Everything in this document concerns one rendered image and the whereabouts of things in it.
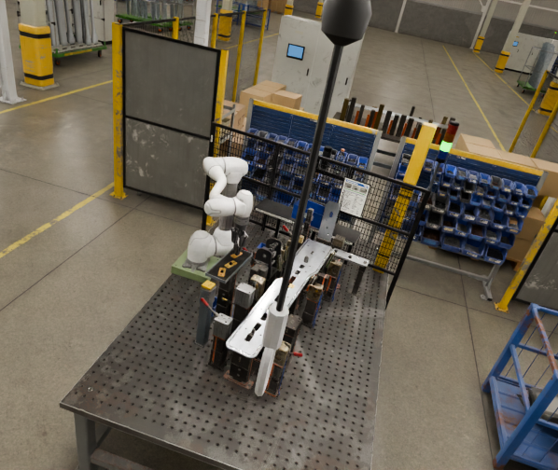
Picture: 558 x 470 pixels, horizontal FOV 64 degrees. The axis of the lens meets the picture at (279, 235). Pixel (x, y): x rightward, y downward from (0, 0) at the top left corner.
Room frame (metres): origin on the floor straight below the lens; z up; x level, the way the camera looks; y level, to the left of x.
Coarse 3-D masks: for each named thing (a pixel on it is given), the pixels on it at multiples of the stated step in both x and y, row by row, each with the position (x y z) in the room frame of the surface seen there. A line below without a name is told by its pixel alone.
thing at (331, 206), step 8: (328, 200) 3.11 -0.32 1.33; (328, 208) 3.11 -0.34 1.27; (336, 208) 3.09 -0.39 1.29; (328, 216) 3.10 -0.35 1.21; (336, 216) 3.09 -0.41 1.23; (320, 224) 3.11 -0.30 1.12; (328, 224) 3.10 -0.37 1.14; (320, 232) 3.11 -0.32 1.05; (328, 232) 3.09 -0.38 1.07; (328, 240) 3.09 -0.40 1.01
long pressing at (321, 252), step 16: (304, 256) 2.79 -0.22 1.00; (320, 256) 2.83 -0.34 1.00; (304, 272) 2.59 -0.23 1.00; (272, 288) 2.33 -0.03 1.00; (288, 288) 2.37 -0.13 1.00; (256, 304) 2.14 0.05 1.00; (288, 304) 2.21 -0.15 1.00; (256, 320) 2.00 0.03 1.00; (240, 336) 1.85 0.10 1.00; (256, 336) 1.87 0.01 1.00; (240, 352) 1.73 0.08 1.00; (256, 352) 1.75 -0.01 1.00
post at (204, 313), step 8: (200, 296) 2.02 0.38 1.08; (208, 296) 2.00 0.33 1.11; (200, 304) 2.02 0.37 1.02; (200, 312) 2.02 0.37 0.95; (208, 312) 2.02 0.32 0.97; (200, 320) 2.02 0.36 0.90; (208, 320) 2.03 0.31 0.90; (200, 328) 2.02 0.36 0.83; (208, 328) 2.04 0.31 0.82; (200, 336) 2.01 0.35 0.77; (208, 336) 2.06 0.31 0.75; (200, 344) 2.01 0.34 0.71
